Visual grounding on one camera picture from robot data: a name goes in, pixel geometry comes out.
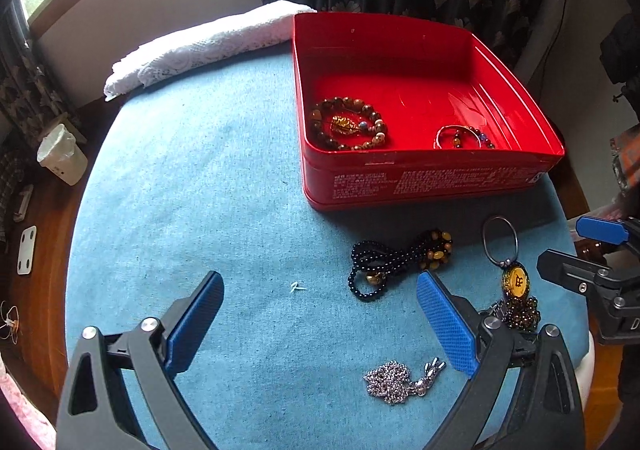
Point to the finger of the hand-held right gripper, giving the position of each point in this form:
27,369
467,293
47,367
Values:
600,229
570,272

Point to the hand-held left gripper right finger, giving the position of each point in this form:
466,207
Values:
447,325

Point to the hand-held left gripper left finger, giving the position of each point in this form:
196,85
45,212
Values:
195,325

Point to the red tin box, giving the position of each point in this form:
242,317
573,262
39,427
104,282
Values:
400,80

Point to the orange and black box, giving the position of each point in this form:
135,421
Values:
625,160

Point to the small white scrap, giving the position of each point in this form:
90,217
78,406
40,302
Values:
296,287

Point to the blue tablecloth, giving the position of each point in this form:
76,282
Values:
200,180

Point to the dark object on stand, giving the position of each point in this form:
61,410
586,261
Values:
622,50

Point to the white floor scale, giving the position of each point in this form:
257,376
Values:
26,250

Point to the pink cloth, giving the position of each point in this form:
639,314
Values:
25,410

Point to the small white floor device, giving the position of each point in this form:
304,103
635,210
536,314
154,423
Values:
22,202

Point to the white trash bin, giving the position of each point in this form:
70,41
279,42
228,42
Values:
62,160

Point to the white lace cloth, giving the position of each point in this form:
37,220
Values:
200,45

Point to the dark patterned side curtain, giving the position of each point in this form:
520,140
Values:
25,80

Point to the white rolled post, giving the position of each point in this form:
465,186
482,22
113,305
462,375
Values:
545,30

